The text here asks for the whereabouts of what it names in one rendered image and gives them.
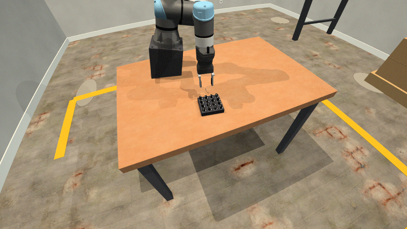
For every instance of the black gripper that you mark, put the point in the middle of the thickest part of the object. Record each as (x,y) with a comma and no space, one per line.
(205,53)

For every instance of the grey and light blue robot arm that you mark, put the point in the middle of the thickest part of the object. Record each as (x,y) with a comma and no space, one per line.
(171,13)

